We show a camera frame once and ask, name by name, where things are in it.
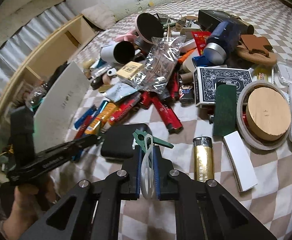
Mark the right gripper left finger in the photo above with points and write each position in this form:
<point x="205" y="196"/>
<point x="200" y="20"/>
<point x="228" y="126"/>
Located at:
<point x="130" y="189"/>

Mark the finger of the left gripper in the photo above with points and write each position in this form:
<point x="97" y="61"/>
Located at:
<point x="60" y="154"/>

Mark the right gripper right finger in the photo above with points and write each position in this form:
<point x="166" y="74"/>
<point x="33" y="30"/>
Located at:
<point x="165" y="187"/>

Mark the green clothespin with white loop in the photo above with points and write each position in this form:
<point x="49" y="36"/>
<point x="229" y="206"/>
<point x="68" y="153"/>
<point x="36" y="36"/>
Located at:
<point x="146" y="142"/>

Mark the blue lighter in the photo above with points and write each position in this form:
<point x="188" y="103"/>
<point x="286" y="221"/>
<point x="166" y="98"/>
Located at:
<point x="82" y="119"/>
<point x="103" y="104"/>

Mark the person left hand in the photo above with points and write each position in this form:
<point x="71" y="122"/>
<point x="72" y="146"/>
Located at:
<point x="23" y="213"/>

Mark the white storage box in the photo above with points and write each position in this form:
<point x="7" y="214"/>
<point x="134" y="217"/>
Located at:
<point x="54" y="115"/>

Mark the orange tube with barcode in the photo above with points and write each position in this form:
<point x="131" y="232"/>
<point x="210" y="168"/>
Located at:
<point x="101" y="119"/>

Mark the black power bank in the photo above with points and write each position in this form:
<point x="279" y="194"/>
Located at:
<point x="119" y="143"/>

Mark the gold lighter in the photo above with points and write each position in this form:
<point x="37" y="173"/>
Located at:
<point x="203" y="159"/>

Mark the red glitter lighter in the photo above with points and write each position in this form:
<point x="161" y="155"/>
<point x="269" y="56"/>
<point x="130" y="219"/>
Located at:
<point x="83" y="127"/>

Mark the long red lighter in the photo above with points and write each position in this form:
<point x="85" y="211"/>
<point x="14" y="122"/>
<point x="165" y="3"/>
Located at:
<point x="168" y="116"/>

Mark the wooden shelf unit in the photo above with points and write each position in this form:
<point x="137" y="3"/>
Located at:
<point x="60" y="46"/>

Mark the dark green lighter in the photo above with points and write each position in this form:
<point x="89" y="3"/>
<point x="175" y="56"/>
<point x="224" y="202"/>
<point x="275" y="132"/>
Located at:
<point x="225" y="109"/>

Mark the white matchbox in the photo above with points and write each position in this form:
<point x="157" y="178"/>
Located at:
<point x="240" y="162"/>

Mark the white wet wipe packet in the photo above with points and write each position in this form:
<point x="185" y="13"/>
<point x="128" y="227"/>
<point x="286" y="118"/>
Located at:
<point x="119" y="91"/>

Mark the playing cards box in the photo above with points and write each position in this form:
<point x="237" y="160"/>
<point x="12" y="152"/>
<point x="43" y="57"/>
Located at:
<point x="207" y="79"/>

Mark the cream cardboard box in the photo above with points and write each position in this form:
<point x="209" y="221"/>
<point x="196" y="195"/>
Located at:
<point x="129" y="70"/>

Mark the clear bag of sticks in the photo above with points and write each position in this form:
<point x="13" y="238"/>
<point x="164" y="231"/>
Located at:
<point x="158" y="65"/>

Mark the round wooden lid tin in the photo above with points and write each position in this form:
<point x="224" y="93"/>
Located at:
<point x="263" y="115"/>

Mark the white cylinder thermos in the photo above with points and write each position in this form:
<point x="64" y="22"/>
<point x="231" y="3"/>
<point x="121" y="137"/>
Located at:
<point x="119" y="52"/>

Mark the pink stand mirror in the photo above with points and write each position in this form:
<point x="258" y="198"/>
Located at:
<point x="146" y="26"/>

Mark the navy blue bottle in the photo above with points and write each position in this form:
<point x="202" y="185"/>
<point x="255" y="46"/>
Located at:
<point x="222" y="41"/>

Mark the fluffy white pillow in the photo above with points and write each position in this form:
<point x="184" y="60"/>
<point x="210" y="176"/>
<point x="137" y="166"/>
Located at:
<point x="100" y="15"/>

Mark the black gift box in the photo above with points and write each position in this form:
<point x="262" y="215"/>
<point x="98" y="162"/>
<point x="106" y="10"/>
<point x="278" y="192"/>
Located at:
<point x="210" y="19"/>

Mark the long bolster pillow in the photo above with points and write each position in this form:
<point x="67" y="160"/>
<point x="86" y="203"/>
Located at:
<point x="133" y="8"/>

